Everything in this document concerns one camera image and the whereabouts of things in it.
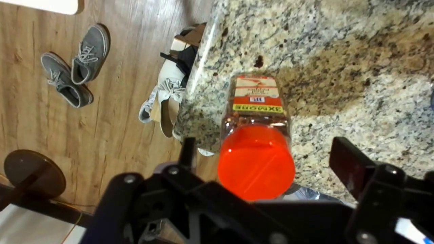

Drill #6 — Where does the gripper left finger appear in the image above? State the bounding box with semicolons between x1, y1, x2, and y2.
80;137;283;244

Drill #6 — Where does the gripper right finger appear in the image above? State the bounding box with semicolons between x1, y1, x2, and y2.
329;137;434;244

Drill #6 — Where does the clear jar with red lid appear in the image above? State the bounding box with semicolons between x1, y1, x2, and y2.
217;74;296;201

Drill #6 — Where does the tan slipper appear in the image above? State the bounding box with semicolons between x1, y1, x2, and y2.
150;98;182;138

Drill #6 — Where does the round brown disc foot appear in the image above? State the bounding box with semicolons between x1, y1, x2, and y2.
3;149;67;201

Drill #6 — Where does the white sneaker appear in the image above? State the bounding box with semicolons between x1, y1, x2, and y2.
138;58;191;124

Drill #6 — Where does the grey sneaker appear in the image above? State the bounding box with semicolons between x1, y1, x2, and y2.
40;52;94;108
71;23;111;85

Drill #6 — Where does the cardboard box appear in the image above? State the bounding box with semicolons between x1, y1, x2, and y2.
170;23;208;56

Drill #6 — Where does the white board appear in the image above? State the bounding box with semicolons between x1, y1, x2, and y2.
0;0;85;16

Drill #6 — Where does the black strap bag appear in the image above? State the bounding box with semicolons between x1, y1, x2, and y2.
160;29;199;80

